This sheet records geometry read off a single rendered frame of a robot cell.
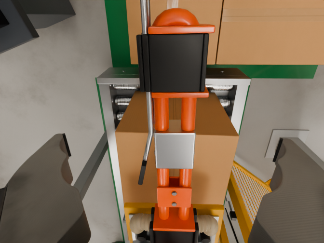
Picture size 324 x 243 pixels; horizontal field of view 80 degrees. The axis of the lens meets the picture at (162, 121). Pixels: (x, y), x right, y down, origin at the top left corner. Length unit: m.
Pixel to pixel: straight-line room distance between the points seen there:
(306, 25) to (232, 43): 0.30
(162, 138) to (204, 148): 0.38
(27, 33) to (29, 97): 1.15
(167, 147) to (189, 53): 0.14
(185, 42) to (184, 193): 0.25
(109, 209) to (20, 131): 1.25
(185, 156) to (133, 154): 0.39
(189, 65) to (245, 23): 0.75
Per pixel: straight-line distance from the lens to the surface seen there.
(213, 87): 1.00
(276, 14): 1.03
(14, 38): 0.92
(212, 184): 0.78
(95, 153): 1.40
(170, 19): 0.25
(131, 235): 0.73
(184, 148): 0.30
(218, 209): 0.62
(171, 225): 0.43
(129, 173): 0.75
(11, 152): 2.45
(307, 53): 1.12
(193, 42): 0.24
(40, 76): 1.85
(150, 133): 0.29
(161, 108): 0.28
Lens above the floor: 1.48
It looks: 61 degrees down
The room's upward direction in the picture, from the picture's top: 174 degrees counter-clockwise
